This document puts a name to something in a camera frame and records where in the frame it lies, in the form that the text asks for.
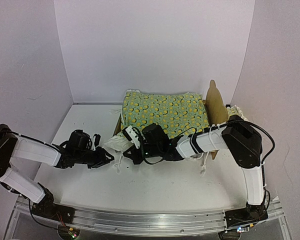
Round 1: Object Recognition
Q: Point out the lemon print ruffled mattress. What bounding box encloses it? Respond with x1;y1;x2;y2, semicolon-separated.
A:
103;90;209;154

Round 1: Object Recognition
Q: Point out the wooden pet bed frame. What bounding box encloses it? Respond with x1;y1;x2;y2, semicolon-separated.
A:
113;79;230;161

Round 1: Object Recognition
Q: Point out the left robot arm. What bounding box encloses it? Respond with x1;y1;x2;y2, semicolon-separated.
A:
0;124;114;204

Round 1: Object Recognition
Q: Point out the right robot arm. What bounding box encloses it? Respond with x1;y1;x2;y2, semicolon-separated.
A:
122;115;276;206

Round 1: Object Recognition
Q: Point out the small lemon print pillow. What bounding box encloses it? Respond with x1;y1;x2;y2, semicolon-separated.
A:
226;105;249;121

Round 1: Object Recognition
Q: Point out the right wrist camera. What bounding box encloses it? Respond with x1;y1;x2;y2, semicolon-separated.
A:
122;125;142;149

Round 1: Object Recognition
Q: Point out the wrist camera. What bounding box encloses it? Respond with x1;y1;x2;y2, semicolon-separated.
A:
122;125;142;149
91;133;101;151

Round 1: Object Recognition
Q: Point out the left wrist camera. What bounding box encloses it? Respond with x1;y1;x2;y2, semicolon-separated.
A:
91;133;101;151

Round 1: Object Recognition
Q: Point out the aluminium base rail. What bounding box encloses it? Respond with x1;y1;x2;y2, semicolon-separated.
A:
3;186;291;240

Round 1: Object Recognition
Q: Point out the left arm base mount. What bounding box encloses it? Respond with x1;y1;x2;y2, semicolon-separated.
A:
30;187;75;224

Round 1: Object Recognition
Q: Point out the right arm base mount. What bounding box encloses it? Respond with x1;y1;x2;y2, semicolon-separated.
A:
224;202;270;230

